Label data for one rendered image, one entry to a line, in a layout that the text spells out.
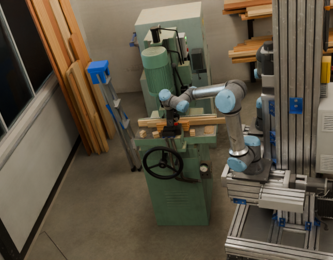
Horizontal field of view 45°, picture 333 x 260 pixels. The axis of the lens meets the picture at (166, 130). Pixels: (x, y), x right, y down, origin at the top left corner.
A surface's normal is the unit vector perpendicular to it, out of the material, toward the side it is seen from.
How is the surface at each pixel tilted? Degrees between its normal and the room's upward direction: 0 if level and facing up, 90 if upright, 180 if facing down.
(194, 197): 90
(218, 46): 90
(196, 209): 90
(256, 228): 0
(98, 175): 0
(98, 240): 0
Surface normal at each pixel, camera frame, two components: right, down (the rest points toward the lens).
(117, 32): -0.11, 0.55
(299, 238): -0.17, -0.83
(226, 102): -0.62, 0.40
